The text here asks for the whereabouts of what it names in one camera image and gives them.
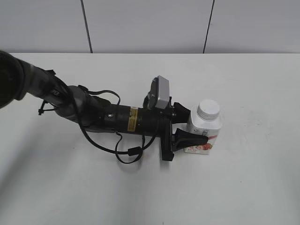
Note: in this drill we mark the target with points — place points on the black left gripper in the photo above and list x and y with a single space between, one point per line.
180 139

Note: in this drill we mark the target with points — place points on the white strawberry drink bottle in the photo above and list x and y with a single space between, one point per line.
210 129

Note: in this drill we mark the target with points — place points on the white bottle cap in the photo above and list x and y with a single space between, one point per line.
208 110

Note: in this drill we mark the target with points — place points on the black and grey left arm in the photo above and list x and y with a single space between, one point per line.
98 115

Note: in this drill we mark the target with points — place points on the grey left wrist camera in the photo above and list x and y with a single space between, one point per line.
158 96

